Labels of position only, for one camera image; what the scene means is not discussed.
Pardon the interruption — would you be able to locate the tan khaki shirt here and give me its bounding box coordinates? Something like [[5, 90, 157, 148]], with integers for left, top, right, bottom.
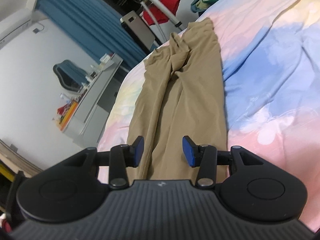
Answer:
[[127, 18, 227, 182]]

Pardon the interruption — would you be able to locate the white dressing table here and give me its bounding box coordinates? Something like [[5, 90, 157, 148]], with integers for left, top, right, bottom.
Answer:
[[62, 54, 123, 148]]

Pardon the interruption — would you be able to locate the orange tray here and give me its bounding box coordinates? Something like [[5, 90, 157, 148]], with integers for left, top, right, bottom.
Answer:
[[56, 100, 78, 131]]

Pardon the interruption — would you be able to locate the black silver chair back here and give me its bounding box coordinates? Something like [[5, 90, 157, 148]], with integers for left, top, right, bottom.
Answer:
[[120, 11, 162, 54]]

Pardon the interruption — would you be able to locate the pastel tie-dye duvet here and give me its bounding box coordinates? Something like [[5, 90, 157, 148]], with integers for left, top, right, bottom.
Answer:
[[96, 0, 320, 233]]

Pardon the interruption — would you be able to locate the left blue curtain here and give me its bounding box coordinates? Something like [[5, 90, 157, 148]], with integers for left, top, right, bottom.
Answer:
[[36, 0, 146, 68]]

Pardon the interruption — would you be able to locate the red cloth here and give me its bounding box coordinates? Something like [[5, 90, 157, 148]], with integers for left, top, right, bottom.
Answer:
[[149, 0, 182, 28]]

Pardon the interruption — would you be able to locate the garment steamer stand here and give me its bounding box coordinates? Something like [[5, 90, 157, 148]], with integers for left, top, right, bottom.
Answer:
[[138, 0, 184, 42]]

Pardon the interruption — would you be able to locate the white air conditioner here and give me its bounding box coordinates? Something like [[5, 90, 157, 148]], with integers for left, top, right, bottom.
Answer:
[[1, 8, 49, 49]]

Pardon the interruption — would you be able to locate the wavy frame mirror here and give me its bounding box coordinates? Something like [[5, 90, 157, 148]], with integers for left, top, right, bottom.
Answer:
[[53, 60, 88, 93]]

